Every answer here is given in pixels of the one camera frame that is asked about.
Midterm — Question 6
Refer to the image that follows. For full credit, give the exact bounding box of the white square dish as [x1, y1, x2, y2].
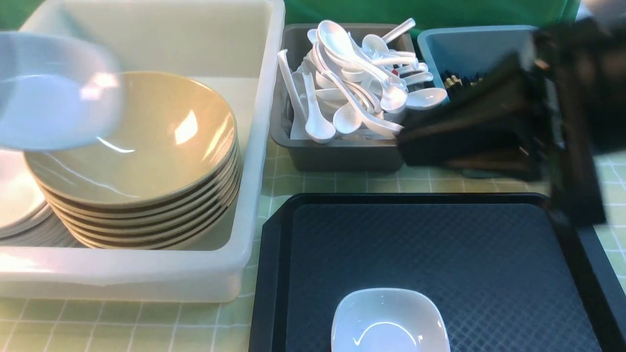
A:
[331, 288, 451, 352]
[0, 31, 125, 151]

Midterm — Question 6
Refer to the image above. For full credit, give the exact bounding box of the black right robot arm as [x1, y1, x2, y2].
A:
[396, 18, 626, 227]

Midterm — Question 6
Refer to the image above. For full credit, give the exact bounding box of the grey spoon bin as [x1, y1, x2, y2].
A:
[269, 23, 415, 172]

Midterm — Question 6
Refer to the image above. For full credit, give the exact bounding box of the pile of white spoons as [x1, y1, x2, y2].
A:
[277, 18, 448, 144]

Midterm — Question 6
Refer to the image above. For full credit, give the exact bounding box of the stack of tan bowls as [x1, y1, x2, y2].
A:
[24, 71, 243, 250]

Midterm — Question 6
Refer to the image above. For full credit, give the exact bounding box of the large white plastic tub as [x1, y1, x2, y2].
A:
[0, 0, 285, 303]

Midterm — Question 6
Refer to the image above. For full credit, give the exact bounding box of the bundle of black chopsticks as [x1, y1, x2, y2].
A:
[440, 70, 485, 90]

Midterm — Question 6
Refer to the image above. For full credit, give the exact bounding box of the green checkered tablecloth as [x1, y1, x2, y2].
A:
[0, 137, 626, 352]

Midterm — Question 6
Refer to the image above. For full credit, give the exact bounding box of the blue chopstick bin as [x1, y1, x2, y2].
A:
[417, 25, 535, 100]

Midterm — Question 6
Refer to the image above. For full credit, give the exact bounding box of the black serving tray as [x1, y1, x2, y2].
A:
[248, 193, 625, 352]

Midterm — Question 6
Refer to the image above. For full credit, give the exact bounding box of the stack of white dishes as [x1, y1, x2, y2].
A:
[0, 149, 80, 247]

